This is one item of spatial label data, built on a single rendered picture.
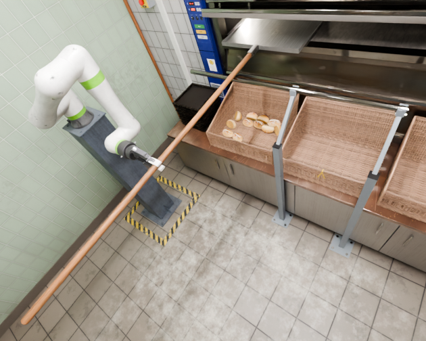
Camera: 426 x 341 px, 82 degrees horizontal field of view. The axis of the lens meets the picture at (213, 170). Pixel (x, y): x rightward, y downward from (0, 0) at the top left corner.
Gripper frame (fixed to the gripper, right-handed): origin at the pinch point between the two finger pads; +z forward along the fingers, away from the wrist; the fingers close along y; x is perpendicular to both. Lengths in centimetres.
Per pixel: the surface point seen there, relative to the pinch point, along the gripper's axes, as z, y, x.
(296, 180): 48, 59, -55
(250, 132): -2, 58, -81
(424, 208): 112, 46, -59
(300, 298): 76, 117, 0
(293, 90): 38, 0, -70
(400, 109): 85, 0, -70
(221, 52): -36, 10, -107
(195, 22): -51, -13, -104
